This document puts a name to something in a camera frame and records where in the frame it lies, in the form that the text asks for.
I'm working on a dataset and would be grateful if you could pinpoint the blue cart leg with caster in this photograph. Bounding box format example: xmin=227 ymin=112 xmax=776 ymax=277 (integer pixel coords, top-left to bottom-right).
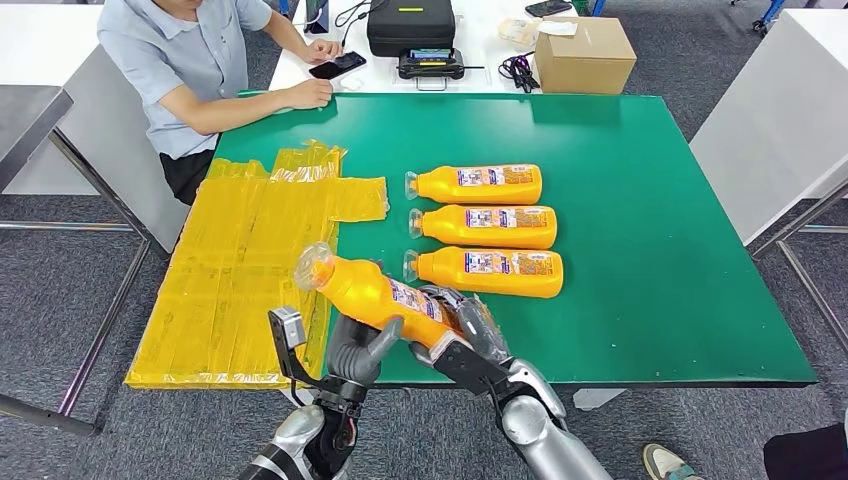
xmin=730 ymin=0 xmax=790 ymax=34

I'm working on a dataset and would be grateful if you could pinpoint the person's right hand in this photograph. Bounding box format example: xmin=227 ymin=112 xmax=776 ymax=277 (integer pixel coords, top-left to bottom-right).
xmin=284 ymin=78 xmax=335 ymax=111

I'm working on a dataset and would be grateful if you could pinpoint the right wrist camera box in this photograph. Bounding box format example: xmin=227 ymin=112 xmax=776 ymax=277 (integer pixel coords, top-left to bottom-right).
xmin=430 ymin=334 xmax=515 ymax=399

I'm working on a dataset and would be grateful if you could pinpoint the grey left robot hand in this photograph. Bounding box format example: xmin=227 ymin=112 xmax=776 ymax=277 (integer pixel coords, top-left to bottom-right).
xmin=324 ymin=314 xmax=405 ymax=389

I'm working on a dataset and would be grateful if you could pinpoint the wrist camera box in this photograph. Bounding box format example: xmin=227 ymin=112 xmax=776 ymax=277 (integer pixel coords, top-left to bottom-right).
xmin=267 ymin=304 xmax=309 ymax=350
xmin=430 ymin=334 xmax=515 ymax=399

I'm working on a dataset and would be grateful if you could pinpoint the black phone on stand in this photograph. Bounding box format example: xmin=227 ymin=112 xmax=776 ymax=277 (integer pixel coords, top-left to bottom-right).
xmin=303 ymin=0 xmax=331 ymax=36

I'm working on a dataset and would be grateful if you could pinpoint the brown cardboard box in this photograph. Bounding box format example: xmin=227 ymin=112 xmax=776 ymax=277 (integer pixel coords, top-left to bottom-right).
xmin=533 ymin=16 xmax=638 ymax=95

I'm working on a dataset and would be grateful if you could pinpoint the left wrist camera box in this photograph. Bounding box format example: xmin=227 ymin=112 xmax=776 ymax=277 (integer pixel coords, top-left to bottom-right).
xmin=267 ymin=304 xmax=309 ymax=350

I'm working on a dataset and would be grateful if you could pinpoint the orange detergent bottle clear cap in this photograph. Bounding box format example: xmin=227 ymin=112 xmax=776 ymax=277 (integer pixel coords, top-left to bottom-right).
xmin=407 ymin=204 xmax=559 ymax=251
xmin=402 ymin=246 xmax=565 ymax=300
xmin=293 ymin=241 xmax=465 ymax=352
xmin=404 ymin=163 xmax=544 ymax=206

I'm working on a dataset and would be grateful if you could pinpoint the grey metal table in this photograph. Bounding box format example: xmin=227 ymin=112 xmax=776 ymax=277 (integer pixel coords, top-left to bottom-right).
xmin=0 ymin=84 xmax=155 ymax=439

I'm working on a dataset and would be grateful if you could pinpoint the black remote controller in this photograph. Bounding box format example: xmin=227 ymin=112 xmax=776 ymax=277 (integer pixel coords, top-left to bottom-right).
xmin=396 ymin=47 xmax=486 ymax=92

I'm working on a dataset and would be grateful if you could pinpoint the person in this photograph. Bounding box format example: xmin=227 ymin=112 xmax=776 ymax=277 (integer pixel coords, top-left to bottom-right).
xmin=641 ymin=410 xmax=848 ymax=480
xmin=97 ymin=0 xmax=346 ymax=207

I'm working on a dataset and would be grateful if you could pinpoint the yellow plastic-wrapped board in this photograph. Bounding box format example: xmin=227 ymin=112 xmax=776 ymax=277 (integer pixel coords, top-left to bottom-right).
xmin=124 ymin=139 xmax=391 ymax=391

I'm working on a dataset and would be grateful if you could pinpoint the person's left hand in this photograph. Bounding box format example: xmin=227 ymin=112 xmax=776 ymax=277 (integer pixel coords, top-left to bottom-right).
xmin=301 ymin=38 xmax=346 ymax=66

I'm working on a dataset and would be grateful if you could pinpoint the black charging cable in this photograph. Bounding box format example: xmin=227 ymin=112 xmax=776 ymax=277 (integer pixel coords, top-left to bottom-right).
xmin=333 ymin=0 xmax=392 ymax=51

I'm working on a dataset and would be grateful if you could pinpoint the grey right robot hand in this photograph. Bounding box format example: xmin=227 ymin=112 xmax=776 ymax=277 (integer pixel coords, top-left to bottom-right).
xmin=407 ymin=284 xmax=513 ymax=369

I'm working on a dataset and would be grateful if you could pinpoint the black smartphone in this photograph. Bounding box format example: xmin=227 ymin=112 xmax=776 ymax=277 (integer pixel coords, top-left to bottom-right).
xmin=307 ymin=51 xmax=368 ymax=81
xmin=524 ymin=0 xmax=574 ymax=19

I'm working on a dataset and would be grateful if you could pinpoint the black equipment case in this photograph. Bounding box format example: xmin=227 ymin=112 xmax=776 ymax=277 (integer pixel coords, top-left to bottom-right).
xmin=366 ymin=0 xmax=457 ymax=58

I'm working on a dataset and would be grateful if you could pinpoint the black cable bundle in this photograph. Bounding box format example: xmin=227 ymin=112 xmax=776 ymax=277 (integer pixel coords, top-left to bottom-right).
xmin=498 ymin=52 xmax=541 ymax=94

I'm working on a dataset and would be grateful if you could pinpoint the white table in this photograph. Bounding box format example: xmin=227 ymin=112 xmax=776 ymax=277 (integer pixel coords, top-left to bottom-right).
xmin=688 ymin=7 xmax=848 ymax=359
xmin=0 ymin=3 xmax=193 ymax=256

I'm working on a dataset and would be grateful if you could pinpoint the clear plastic bag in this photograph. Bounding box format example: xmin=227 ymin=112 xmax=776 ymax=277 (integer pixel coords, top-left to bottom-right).
xmin=496 ymin=17 xmax=541 ymax=51

